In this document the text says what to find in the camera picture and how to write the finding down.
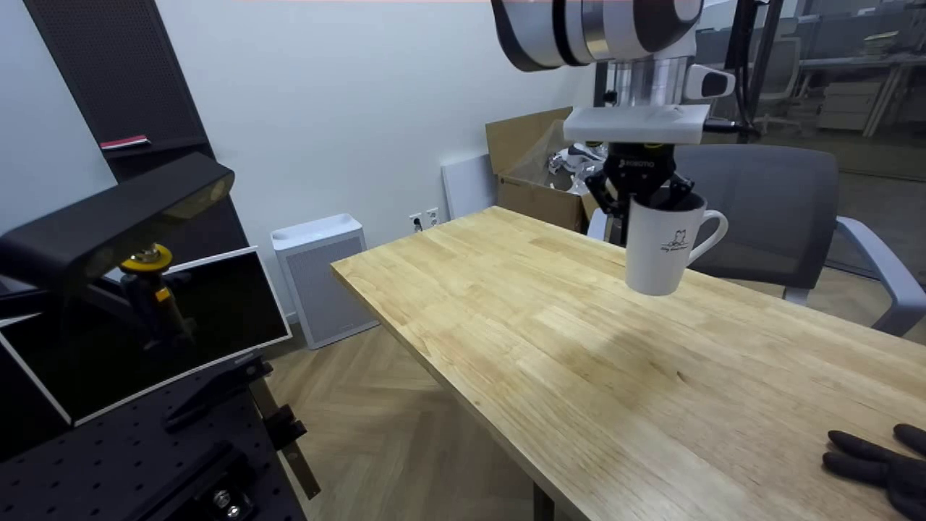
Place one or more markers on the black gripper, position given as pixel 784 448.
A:
pixel 636 170

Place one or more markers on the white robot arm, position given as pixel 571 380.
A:
pixel 661 95

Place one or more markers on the cardboard box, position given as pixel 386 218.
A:
pixel 519 155

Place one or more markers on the grey office chair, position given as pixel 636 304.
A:
pixel 782 225

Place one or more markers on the white air purifier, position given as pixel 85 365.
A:
pixel 305 255

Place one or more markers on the black work glove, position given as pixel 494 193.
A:
pixel 897 477

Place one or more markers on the yellow knob clamp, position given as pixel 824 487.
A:
pixel 150 296

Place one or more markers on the black perforated breadboard table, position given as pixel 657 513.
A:
pixel 183 452

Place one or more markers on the black white-edged box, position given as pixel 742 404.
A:
pixel 92 361

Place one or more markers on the black stereo camera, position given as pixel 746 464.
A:
pixel 82 241

